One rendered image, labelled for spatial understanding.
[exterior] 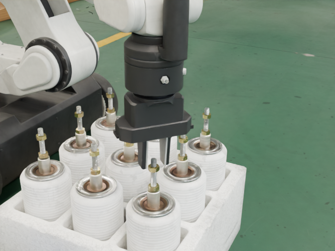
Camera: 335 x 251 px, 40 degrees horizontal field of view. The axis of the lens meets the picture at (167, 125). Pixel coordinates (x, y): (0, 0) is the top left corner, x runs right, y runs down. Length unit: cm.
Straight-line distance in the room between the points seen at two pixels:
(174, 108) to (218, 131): 92
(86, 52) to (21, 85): 19
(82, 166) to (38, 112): 38
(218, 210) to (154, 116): 30
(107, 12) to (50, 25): 53
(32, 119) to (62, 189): 42
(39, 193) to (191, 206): 28
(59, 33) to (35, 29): 6
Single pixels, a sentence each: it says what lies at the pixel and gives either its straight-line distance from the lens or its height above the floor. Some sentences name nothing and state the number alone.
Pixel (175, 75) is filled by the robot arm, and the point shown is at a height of 50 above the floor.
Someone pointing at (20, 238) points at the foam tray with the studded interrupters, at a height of 14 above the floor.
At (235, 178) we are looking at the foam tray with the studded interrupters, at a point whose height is 18.
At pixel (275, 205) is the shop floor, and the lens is 126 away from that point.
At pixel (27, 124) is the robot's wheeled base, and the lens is 127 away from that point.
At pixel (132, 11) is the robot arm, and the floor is 59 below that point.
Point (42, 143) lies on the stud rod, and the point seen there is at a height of 31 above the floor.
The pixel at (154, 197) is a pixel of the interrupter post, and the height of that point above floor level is 27.
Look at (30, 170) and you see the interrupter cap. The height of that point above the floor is 25.
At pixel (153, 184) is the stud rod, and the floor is 30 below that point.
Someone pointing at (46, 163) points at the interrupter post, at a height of 27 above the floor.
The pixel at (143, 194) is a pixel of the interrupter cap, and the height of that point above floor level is 25.
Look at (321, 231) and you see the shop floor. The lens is 121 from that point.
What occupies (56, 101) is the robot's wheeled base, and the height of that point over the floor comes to 19.
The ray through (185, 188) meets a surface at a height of 24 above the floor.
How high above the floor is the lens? 72
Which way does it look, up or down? 26 degrees down
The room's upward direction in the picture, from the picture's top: 1 degrees clockwise
